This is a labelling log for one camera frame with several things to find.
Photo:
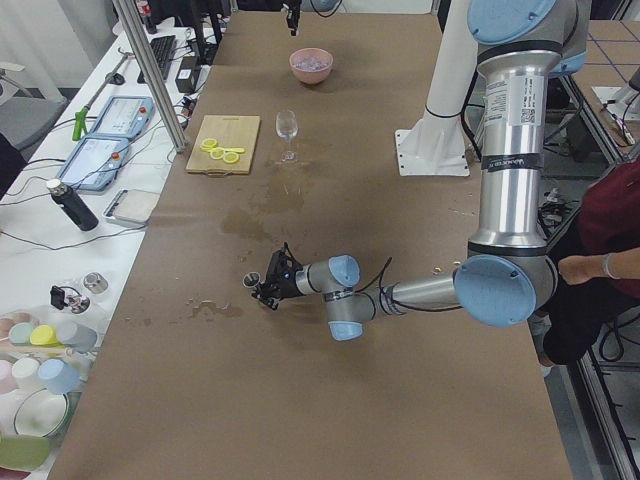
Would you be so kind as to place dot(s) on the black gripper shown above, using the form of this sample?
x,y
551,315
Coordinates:
x,y
286,285
291,18

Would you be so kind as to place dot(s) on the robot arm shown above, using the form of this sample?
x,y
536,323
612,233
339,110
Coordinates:
x,y
323,8
516,47

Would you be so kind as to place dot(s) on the pink bowl of ice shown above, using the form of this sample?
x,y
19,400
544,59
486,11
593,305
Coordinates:
x,y
311,66

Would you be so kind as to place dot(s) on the clear wine glass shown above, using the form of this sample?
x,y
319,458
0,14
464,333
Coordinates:
x,y
287,130

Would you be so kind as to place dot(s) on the person's hand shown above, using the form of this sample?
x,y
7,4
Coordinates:
x,y
578,269

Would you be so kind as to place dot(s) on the black power adapter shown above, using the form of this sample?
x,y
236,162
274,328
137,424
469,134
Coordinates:
x,y
188,74

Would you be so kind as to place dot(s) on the bamboo cutting board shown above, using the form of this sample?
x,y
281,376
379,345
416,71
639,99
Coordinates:
x,y
230,131

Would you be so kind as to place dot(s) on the black keyboard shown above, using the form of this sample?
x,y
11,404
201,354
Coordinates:
x,y
163,49

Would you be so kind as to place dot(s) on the lemon slice near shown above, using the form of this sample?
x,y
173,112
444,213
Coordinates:
x,y
230,157

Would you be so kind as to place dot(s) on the lemon slice middle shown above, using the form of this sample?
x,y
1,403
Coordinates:
x,y
217,153

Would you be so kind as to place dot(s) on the grey tray with cloth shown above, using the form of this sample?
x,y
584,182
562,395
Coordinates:
x,y
131,207

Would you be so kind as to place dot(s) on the small steel cup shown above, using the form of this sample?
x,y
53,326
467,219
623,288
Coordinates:
x,y
95,283

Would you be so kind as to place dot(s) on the grey plastic cup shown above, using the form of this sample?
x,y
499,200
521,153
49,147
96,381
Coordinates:
x,y
76,336

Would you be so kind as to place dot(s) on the upper teach pendant tablet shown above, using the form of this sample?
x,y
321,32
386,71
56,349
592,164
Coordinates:
x,y
123,117

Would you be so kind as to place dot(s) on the teach pendant tablet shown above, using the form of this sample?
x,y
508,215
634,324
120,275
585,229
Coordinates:
x,y
94,163
123,117

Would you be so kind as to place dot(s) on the black water bottle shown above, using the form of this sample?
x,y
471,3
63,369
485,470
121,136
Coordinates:
x,y
72,205

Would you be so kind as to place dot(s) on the lower teach pendant tablet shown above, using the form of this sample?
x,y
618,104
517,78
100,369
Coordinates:
x,y
94,163

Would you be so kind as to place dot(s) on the light blue plastic cup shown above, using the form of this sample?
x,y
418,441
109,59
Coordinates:
x,y
58,376

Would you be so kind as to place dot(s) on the yellow plastic cup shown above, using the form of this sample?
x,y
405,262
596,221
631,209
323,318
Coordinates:
x,y
44,336

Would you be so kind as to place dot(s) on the mint green cup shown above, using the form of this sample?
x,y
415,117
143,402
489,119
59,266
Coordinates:
x,y
20,333

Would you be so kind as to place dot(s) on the white plastic cup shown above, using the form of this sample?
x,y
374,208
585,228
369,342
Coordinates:
x,y
25,373

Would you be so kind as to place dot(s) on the white plate green rim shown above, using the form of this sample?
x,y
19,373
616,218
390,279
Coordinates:
x,y
41,414

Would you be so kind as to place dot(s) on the green plastic bowl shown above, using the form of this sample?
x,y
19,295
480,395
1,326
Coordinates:
x,y
24,452

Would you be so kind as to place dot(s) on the seated person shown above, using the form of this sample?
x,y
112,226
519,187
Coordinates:
x,y
607,224

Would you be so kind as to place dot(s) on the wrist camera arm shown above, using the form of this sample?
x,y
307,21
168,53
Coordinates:
x,y
282,265

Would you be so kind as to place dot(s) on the aluminium frame post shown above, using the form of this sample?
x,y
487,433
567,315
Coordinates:
x,y
132,25

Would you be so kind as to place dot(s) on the green handled reach tool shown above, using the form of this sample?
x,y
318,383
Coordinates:
x,y
112,78

